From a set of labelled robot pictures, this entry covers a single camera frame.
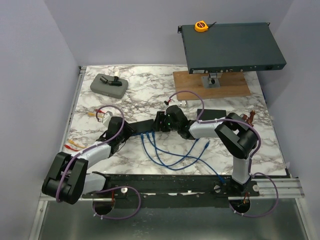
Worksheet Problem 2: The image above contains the wooden board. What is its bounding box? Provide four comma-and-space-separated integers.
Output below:
173, 71, 251, 101

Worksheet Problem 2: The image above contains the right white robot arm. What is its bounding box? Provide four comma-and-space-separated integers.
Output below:
152, 105, 261, 196

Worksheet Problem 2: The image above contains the yellow tape measure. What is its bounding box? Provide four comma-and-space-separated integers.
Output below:
194, 20, 217, 33

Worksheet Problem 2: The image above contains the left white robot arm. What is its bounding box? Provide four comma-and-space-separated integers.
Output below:
41, 116, 136, 205

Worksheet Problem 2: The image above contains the grey metal stand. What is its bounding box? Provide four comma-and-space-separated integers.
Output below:
201, 72, 222, 89

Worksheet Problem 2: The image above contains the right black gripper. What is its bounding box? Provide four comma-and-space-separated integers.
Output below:
150, 111, 180, 133

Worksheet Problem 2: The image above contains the long blue ethernet cable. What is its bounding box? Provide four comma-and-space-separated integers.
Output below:
146, 131, 228, 186

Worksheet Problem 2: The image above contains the grey case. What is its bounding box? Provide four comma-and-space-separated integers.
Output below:
90, 73, 129, 99

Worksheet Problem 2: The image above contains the black TP-Link network switch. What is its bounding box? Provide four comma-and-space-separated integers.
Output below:
197, 108, 227, 121

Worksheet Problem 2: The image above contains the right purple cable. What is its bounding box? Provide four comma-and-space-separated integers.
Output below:
166, 90, 280, 218

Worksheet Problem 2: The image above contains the yellow ethernet cable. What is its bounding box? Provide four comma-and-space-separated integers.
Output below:
68, 112, 106, 149

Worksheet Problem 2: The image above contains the red ethernet cable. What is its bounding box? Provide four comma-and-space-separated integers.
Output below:
63, 108, 106, 152

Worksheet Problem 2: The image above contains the dark green rack unit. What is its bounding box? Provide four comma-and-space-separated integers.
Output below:
177, 22, 287, 74

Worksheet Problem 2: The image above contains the black T-shaped fitting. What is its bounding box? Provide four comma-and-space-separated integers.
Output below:
99, 75, 123, 87

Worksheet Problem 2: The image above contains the red-brown handle tool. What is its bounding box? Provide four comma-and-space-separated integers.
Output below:
240, 110, 256, 127

